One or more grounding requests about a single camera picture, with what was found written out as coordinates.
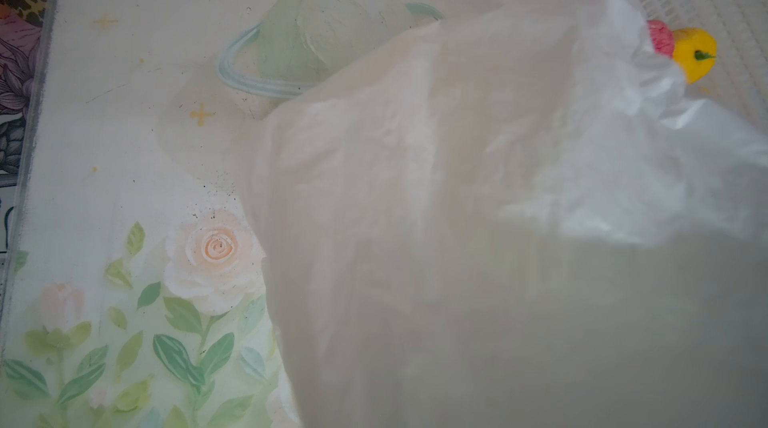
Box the pink toy fruit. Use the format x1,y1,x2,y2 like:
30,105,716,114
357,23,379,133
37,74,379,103
647,20,675,60

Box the yellow toy fruit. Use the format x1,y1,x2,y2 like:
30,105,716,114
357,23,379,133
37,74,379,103
672,28,717,84

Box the white plastic bag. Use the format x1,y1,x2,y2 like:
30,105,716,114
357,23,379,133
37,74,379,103
234,0,767,427

